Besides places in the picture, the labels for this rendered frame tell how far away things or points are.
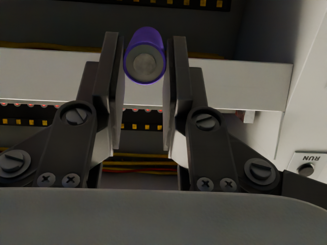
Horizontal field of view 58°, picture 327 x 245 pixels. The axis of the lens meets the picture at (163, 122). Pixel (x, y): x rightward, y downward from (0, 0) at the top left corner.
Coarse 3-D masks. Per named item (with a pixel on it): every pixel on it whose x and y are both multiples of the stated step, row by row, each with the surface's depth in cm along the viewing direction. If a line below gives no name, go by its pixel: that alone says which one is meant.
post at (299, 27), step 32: (256, 0) 37; (288, 0) 28; (320, 0) 23; (256, 32) 36; (288, 32) 28; (320, 32) 23; (320, 64) 25; (288, 96) 27; (320, 96) 27; (288, 128) 29; (320, 128) 29; (288, 160) 32
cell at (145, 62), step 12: (132, 36) 16; (144, 36) 13; (156, 36) 14; (132, 48) 12; (144, 48) 12; (156, 48) 12; (132, 60) 12; (144, 60) 12; (156, 60) 12; (132, 72) 12; (144, 72) 12; (156, 72) 12; (144, 84) 12
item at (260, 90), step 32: (0, 64) 26; (32, 64) 26; (64, 64) 26; (192, 64) 26; (224, 64) 26; (256, 64) 26; (288, 64) 27; (0, 96) 26; (32, 96) 26; (64, 96) 27; (128, 96) 27; (160, 96) 27; (224, 96) 27; (256, 96) 27; (128, 128) 48; (160, 128) 48; (256, 128) 34
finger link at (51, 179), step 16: (64, 112) 9; (80, 112) 9; (64, 128) 8; (80, 128) 8; (96, 128) 9; (48, 144) 8; (64, 144) 8; (80, 144) 8; (48, 160) 8; (64, 160) 8; (80, 160) 8; (48, 176) 7; (64, 176) 7; (80, 176) 7; (96, 176) 10
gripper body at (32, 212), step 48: (0, 192) 6; (48, 192) 6; (96, 192) 6; (144, 192) 7; (192, 192) 7; (0, 240) 5; (48, 240) 6; (96, 240) 6; (144, 240) 6; (192, 240) 6; (240, 240) 6; (288, 240) 6
